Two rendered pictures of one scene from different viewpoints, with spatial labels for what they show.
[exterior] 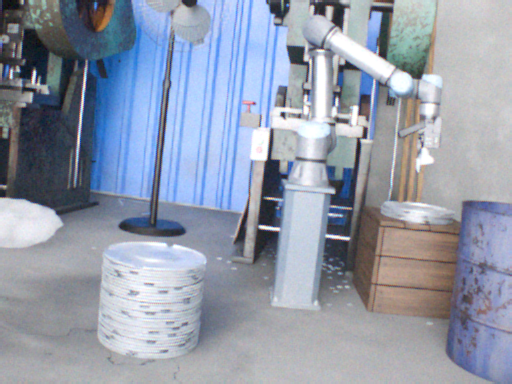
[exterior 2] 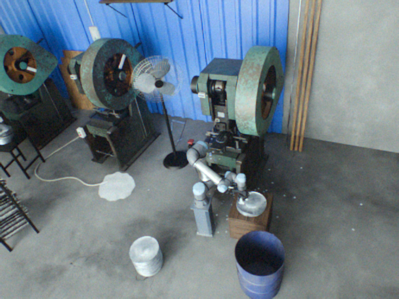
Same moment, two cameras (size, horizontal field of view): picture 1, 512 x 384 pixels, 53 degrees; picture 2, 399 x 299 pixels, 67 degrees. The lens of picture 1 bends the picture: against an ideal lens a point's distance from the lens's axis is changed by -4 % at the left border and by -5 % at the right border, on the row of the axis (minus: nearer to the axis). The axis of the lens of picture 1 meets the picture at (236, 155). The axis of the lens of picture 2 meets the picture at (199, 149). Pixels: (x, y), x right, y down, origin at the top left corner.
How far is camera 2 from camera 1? 2.40 m
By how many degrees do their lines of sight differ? 41
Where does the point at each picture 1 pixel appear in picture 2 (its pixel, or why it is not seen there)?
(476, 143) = (345, 97)
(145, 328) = (142, 272)
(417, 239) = (242, 223)
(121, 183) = (172, 112)
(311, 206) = (201, 213)
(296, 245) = (199, 221)
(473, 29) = (347, 30)
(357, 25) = (231, 108)
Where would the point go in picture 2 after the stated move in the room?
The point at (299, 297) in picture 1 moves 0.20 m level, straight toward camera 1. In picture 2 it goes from (205, 233) to (197, 248)
